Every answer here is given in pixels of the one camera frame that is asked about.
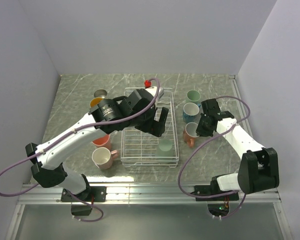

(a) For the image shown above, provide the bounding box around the pink mug white inside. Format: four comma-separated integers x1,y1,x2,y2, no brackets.
91,147,119,170

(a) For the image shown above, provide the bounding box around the salmon tumbler cup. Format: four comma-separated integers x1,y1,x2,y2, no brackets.
92,134,112,150

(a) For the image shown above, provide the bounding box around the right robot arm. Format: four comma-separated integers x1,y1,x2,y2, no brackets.
196,98,280,200

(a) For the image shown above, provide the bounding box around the light green cup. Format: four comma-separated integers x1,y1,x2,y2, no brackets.
186,90,201,104

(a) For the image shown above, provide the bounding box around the white wire dish rack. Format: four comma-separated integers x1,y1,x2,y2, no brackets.
120,87,179,168

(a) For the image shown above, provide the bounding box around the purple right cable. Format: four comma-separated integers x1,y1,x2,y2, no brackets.
177,96,251,220

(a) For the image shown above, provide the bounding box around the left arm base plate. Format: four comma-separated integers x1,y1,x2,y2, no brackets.
60,186,107,203

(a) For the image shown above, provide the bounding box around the blue mug orange inside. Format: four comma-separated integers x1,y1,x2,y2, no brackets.
89,97,103,108

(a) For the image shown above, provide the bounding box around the aluminium mounting rail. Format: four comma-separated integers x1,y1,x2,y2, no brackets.
17,182,282,206

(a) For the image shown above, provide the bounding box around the blue patterned mug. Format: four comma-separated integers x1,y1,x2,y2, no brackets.
182,102,200,124

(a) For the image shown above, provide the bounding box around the pale green tumbler cup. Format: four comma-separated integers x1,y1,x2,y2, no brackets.
155,138,174,160

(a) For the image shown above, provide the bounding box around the salmon mug white inside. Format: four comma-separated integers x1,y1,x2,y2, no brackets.
182,122,199,148

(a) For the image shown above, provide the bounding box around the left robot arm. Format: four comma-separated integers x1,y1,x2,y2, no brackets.
25,87,169,201

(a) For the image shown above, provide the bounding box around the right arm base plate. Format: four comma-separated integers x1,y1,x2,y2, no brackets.
192,185,239,202

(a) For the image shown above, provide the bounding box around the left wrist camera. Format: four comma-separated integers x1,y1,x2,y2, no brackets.
149,85,165,101

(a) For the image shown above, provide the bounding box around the steel cup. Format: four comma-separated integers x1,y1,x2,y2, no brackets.
93,88,108,99

